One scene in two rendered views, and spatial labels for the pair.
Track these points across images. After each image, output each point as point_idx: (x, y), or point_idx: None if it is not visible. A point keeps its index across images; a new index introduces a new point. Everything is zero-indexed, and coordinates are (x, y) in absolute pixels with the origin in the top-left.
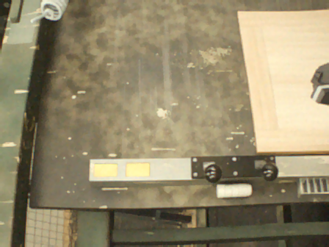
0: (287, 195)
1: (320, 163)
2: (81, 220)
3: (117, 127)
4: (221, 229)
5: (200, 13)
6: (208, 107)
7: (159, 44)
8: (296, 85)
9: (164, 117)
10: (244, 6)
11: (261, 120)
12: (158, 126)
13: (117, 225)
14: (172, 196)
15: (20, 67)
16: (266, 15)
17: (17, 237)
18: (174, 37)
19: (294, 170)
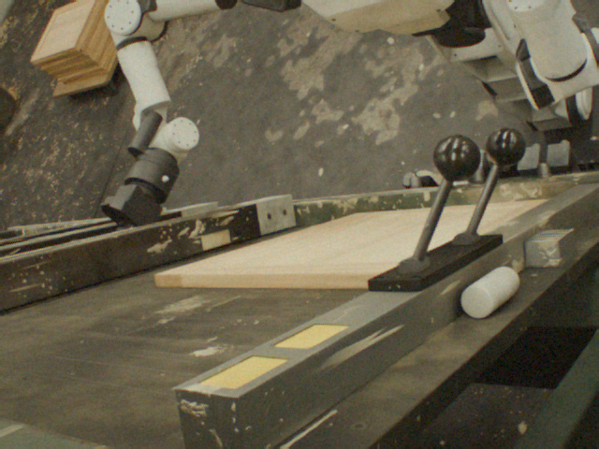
0: (547, 272)
1: (511, 225)
2: None
3: (144, 399)
4: (573, 377)
5: (94, 306)
6: (273, 315)
7: (69, 337)
8: (346, 253)
9: (222, 351)
10: (154, 282)
11: (372, 268)
12: (230, 357)
13: None
14: (433, 358)
15: None
16: (200, 262)
17: None
18: (85, 325)
19: (506, 235)
